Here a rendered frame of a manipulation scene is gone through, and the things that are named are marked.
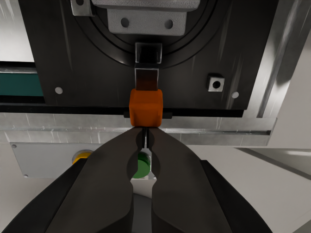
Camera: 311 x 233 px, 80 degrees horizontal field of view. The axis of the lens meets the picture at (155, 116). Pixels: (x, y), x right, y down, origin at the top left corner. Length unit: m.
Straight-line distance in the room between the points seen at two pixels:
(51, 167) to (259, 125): 0.30
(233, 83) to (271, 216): 0.48
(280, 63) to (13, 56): 0.33
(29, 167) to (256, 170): 0.44
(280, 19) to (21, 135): 0.33
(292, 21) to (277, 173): 0.36
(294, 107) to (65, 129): 0.39
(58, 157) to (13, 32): 0.17
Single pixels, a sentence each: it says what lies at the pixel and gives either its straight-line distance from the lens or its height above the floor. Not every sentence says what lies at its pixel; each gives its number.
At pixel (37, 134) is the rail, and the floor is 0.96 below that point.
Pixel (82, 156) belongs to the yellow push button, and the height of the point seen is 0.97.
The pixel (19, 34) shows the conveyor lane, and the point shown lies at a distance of 0.30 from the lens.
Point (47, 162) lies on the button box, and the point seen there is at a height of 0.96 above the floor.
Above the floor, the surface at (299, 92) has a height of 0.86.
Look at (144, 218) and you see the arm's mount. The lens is 0.46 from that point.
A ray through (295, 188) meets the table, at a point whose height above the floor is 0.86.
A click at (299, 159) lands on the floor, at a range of 1.98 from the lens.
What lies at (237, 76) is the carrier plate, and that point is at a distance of 0.23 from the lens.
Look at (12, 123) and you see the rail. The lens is 0.30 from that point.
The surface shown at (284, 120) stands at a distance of 0.44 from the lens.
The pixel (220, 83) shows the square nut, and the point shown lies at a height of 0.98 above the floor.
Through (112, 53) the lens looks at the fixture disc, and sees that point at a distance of 0.19.
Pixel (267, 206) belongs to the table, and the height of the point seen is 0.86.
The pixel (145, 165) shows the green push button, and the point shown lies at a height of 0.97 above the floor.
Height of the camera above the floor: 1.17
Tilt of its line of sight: 62 degrees down
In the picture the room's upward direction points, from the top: 178 degrees clockwise
